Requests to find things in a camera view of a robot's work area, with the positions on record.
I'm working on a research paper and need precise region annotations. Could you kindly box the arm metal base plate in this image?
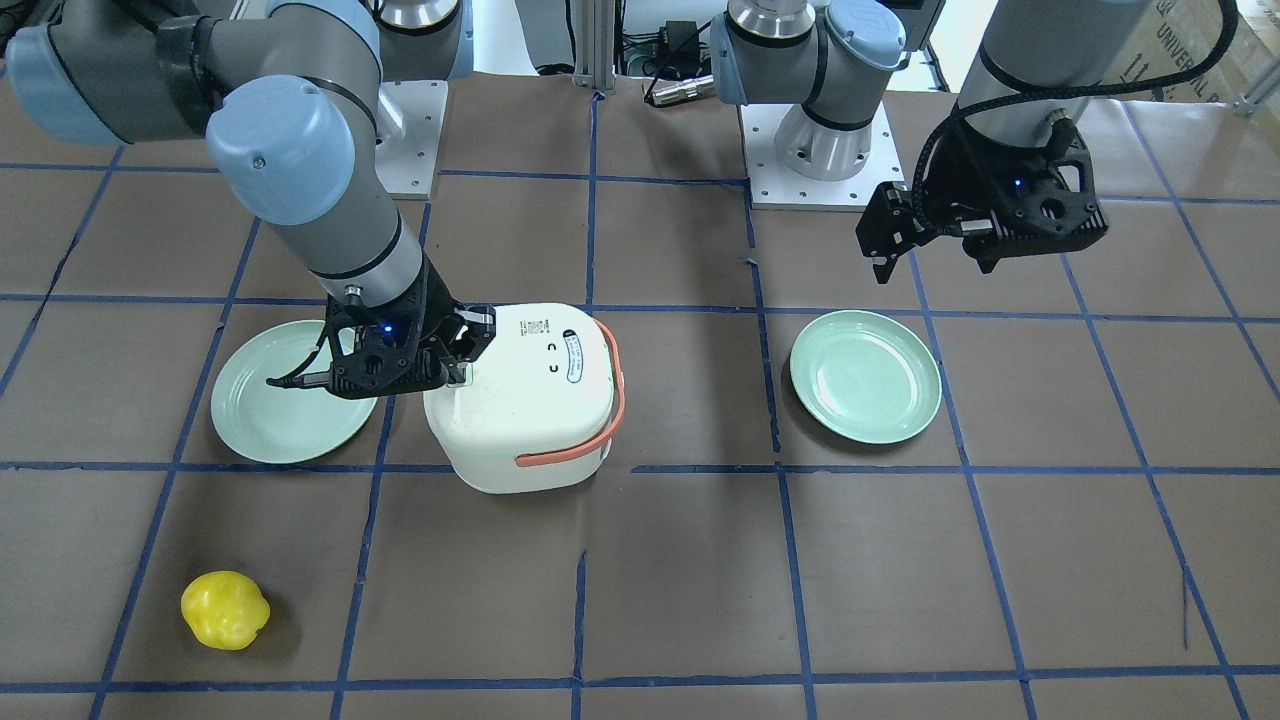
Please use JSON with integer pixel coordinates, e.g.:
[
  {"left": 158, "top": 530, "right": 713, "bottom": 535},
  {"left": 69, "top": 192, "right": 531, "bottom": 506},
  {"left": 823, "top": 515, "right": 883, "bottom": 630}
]
[
  {"left": 375, "top": 79, "right": 449, "bottom": 200},
  {"left": 739, "top": 104, "right": 905, "bottom": 211}
]

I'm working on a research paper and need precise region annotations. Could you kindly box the aluminium frame post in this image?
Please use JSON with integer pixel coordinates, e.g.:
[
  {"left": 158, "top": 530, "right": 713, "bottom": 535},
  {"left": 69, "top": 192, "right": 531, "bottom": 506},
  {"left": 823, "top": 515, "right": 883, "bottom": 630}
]
[{"left": 570, "top": 1, "right": 625, "bottom": 96}]

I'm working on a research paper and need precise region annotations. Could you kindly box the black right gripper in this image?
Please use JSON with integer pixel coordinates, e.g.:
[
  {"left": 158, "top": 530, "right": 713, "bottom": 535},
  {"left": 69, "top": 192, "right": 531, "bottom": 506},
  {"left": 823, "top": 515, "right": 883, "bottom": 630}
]
[{"left": 323, "top": 261, "right": 497, "bottom": 400}]

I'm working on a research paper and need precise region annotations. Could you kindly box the green plate near left arm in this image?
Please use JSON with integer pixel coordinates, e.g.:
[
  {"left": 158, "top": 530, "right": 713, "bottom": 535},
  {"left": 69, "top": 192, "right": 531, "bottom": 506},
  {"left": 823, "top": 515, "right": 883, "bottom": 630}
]
[{"left": 788, "top": 310, "right": 942, "bottom": 445}]

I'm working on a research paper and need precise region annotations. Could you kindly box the green plate near right arm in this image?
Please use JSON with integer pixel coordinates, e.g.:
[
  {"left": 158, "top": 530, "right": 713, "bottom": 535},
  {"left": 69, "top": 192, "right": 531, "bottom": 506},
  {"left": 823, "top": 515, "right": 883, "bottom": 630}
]
[{"left": 210, "top": 320, "right": 378, "bottom": 464}]

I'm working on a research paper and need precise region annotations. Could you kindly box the white rice cooker orange handle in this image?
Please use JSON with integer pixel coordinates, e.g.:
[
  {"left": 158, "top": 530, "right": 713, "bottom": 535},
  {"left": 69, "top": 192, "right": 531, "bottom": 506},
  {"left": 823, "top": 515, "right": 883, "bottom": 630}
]
[{"left": 422, "top": 304, "right": 626, "bottom": 495}]

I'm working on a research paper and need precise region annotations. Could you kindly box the yellow bell pepper toy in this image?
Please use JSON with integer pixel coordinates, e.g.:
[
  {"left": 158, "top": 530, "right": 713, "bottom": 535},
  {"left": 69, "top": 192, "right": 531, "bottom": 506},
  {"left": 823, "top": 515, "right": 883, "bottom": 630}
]
[{"left": 180, "top": 570, "right": 271, "bottom": 651}]

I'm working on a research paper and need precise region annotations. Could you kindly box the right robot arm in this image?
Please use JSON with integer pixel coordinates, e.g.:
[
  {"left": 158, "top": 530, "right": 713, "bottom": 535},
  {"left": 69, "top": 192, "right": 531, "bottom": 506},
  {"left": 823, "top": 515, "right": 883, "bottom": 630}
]
[{"left": 4, "top": 1, "right": 497, "bottom": 398}]

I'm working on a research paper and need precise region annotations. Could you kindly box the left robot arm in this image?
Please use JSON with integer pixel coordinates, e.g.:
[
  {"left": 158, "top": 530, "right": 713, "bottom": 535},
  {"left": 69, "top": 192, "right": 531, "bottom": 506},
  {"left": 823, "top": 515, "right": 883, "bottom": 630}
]
[{"left": 709, "top": 1, "right": 1149, "bottom": 284}]

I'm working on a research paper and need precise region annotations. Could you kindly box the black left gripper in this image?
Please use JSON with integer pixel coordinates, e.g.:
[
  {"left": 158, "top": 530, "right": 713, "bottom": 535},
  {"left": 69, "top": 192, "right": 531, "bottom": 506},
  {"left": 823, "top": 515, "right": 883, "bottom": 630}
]
[{"left": 856, "top": 118, "right": 1108, "bottom": 284}]

